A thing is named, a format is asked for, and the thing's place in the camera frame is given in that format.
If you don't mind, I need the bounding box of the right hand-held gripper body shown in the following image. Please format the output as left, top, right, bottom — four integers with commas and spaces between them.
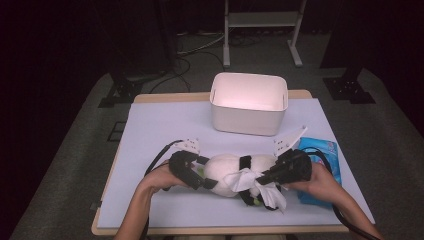
266, 125, 314, 186

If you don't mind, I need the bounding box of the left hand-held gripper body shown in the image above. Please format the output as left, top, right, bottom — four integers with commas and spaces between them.
167, 138, 206, 191

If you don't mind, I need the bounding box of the white wet wipe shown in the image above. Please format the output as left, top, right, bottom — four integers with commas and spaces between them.
223, 167, 289, 213

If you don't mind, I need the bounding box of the panda plush toy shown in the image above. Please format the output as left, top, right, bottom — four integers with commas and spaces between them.
196, 153, 285, 212

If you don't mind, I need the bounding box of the blue wet wipe pack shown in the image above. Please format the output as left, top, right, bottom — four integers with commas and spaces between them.
296, 136, 343, 210

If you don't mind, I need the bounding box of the white plastic storage box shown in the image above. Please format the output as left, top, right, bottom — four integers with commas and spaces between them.
209, 72, 289, 137

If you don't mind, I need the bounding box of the person's left hand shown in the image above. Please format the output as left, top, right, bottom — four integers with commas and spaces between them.
139, 162, 188, 202

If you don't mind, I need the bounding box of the person's right hand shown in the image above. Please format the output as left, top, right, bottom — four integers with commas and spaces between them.
285, 161, 338, 205

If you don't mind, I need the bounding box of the pale lilac table mat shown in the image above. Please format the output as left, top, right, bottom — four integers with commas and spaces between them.
97, 98, 376, 230

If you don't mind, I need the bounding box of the wooden table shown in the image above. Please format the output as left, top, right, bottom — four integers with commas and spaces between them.
90, 89, 376, 237

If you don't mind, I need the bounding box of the dark floor grate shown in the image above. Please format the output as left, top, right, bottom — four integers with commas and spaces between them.
106, 121, 128, 143

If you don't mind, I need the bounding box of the black floor stand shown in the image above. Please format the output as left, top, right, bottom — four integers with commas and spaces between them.
97, 64, 168, 109
322, 65, 377, 105

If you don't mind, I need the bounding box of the left hand-held gripper cable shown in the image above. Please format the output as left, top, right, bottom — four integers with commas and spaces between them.
143, 139, 185, 178

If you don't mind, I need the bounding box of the hand-held gripper cable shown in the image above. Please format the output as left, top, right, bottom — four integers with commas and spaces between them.
299, 146, 382, 240
143, 139, 185, 178

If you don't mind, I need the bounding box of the right hand-held gripper cable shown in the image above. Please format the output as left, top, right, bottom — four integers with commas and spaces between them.
299, 146, 382, 240

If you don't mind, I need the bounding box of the black floor cable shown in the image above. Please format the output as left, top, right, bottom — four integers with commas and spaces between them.
148, 49, 225, 95

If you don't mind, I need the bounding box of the white floor cable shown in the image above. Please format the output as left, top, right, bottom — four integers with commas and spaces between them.
176, 31, 228, 56

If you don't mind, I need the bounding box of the white metal stand frame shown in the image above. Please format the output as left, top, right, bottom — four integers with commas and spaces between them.
222, 0, 308, 70

